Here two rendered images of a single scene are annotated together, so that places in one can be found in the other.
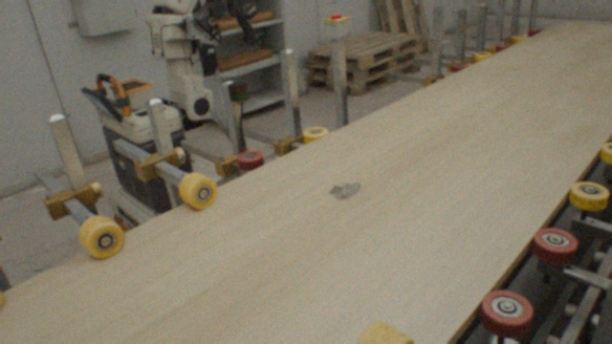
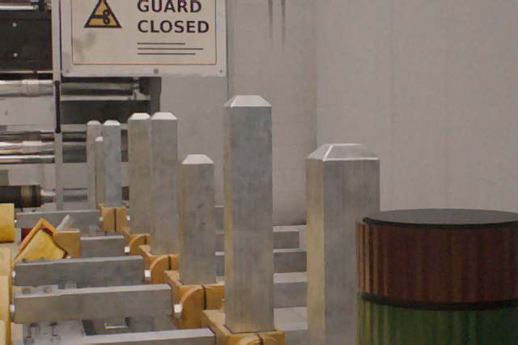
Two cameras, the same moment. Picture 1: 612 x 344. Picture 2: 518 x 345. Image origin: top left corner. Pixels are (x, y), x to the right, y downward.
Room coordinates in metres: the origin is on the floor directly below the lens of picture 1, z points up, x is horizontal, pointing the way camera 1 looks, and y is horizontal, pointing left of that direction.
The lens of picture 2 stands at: (1.37, -0.15, 1.15)
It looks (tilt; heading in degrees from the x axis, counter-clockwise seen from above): 3 degrees down; 118
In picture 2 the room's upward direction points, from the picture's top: 1 degrees counter-clockwise
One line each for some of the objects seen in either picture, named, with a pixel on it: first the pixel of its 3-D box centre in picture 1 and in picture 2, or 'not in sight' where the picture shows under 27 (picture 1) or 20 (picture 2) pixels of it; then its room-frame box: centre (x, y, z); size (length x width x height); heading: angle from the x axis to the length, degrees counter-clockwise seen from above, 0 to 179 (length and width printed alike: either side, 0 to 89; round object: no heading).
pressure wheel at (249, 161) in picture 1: (252, 171); not in sight; (1.20, 0.16, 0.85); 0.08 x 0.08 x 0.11
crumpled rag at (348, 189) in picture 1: (345, 187); not in sight; (0.93, -0.10, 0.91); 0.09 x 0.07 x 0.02; 108
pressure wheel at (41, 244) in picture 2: not in sight; (37, 258); (0.33, 1.05, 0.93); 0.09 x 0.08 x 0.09; 42
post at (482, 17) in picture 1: (480, 46); not in sight; (2.47, -1.10, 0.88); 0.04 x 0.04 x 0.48; 42
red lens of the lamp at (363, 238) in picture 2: (237, 87); (445, 253); (1.27, 0.17, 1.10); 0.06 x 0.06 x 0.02
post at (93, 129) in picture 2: not in sight; (95, 214); (-0.19, 1.88, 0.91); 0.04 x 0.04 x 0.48; 42
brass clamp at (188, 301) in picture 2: not in sight; (193, 300); (0.79, 0.78, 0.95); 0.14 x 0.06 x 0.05; 132
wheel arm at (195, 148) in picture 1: (217, 158); not in sight; (1.34, 0.29, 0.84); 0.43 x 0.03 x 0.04; 42
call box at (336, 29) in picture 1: (337, 29); not in sight; (1.65, -0.18, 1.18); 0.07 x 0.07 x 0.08; 42
